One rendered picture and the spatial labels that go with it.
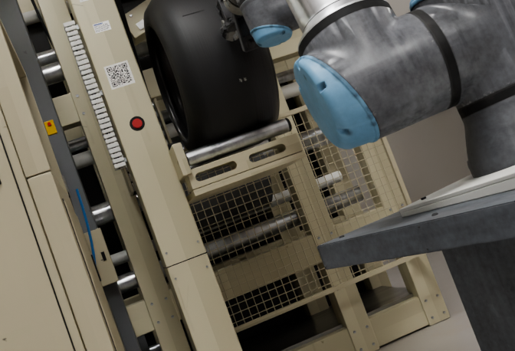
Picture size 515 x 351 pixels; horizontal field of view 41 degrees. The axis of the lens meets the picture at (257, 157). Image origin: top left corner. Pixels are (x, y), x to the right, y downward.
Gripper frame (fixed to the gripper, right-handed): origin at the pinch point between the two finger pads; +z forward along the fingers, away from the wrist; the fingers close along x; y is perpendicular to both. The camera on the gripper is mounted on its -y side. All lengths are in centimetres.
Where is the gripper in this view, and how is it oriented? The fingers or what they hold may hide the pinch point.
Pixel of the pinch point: (233, 40)
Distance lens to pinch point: 198.7
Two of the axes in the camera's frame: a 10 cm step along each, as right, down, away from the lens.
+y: -3.7, -9.1, 1.8
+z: -1.6, 2.5, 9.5
